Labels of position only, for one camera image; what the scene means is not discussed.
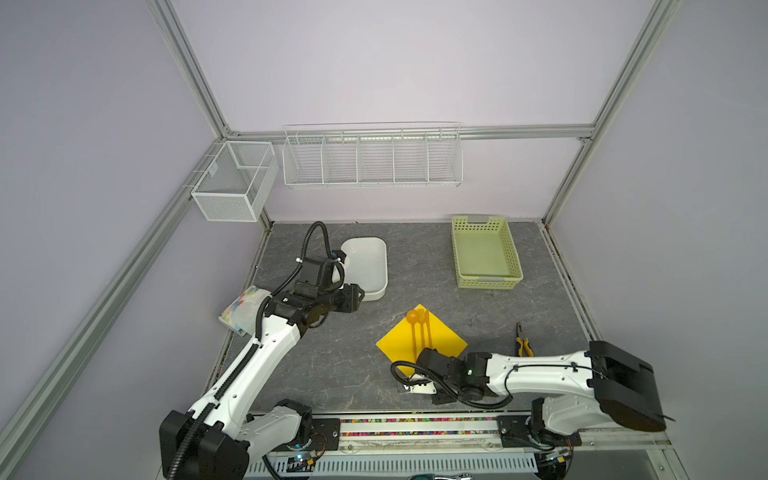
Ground white oval plastic tub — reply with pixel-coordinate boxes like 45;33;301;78
341;237;389;302

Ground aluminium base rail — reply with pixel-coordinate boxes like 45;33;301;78
268;411;674;459

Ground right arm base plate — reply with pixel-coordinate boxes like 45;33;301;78
496;414;582;452

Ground orange plastic spoon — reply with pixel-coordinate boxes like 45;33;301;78
406;309;421;360

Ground orange plastic fork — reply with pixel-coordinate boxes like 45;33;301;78
416;309;429;349

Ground yellow black pliers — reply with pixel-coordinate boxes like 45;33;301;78
515;322;535;358

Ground white wire wall rack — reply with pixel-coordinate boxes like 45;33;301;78
282;122;464;189

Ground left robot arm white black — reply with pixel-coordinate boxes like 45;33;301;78
159;242;365;479

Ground white mesh box basket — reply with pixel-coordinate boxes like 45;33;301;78
192;141;279;223

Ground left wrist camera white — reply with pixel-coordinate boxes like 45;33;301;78
329;249;347;284

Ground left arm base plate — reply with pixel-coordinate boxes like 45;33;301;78
285;417;341;451

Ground green perforated plastic basket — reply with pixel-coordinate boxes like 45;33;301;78
451;215;524;290

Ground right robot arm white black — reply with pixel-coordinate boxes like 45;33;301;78
390;341;669;444

